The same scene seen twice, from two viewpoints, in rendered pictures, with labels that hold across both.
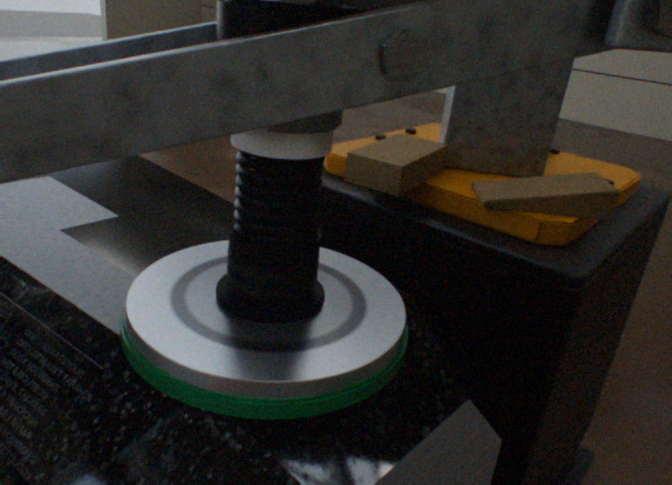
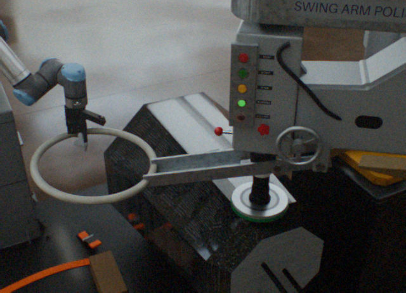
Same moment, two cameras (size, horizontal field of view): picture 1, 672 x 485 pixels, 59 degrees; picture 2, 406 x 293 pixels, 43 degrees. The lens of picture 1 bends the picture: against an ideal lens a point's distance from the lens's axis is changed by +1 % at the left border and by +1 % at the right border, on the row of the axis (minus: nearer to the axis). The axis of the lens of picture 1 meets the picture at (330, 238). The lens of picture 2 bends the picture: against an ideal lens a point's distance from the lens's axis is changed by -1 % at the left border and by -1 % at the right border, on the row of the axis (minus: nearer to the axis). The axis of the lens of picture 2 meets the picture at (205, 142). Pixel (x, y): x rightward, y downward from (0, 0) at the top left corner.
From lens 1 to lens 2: 1.56 m
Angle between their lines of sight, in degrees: 25
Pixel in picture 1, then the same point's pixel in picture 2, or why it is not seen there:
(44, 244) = not seen: hidden behind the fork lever
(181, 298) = (242, 196)
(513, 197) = (368, 165)
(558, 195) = (384, 168)
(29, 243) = not seen: hidden behind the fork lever
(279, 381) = (254, 215)
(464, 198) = (354, 162)
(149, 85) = (236, 169)
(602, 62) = not seen: outside the picture
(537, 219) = (374, 175)
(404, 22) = (276, 163)
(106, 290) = (229, 189)
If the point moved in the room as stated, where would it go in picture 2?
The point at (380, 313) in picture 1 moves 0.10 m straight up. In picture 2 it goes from (280, 205) to (282, 184)
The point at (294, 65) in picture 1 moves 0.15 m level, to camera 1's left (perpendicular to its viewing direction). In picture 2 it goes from (259, 167) to (220, 156)
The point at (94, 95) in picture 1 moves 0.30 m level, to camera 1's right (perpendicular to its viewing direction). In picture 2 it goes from (229, 170) to (310, 193)
